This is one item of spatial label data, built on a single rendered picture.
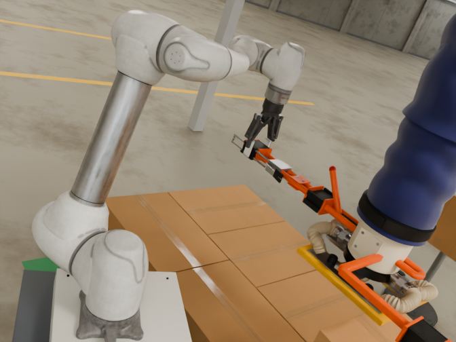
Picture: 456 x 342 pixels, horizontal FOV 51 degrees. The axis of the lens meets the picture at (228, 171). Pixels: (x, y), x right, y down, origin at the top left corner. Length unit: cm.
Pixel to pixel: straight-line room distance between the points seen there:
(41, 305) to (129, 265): 39
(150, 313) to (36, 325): 32
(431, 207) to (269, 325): 95
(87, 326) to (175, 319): 26
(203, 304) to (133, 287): 75
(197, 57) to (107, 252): 54
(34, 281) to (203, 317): 69
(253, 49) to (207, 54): 53
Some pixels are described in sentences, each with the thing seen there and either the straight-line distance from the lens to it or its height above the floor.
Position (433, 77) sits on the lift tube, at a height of 172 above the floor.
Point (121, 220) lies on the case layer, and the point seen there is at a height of 54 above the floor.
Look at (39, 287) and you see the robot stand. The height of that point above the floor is 75.
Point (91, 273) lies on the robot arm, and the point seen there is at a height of 100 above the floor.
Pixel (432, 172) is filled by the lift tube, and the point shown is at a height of 150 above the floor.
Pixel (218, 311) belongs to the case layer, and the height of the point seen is 54.
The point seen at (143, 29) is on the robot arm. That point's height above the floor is 159.
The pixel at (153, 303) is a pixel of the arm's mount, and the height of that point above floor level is 83.
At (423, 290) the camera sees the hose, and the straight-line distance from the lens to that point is 154.
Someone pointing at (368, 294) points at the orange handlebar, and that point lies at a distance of 129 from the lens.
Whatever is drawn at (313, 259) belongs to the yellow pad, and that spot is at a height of 109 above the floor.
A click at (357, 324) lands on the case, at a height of 95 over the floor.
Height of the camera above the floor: 186
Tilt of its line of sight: 25 degrees down
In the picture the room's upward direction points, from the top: 20 degrees clockwise
